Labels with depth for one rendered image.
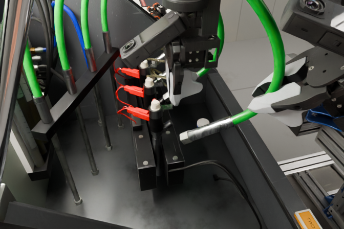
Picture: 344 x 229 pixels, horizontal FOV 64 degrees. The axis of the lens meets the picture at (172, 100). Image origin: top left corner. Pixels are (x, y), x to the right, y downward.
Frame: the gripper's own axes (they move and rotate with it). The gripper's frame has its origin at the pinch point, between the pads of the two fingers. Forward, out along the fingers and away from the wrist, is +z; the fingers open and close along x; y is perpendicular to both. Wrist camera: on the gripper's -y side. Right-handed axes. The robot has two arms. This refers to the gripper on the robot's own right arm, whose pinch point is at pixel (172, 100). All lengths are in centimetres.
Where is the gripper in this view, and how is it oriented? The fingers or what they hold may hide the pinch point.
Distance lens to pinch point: 53.9
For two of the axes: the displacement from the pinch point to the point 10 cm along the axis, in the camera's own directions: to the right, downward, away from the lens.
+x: -2.1, -6.1, 7.7
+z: 0.0, 7.8, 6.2
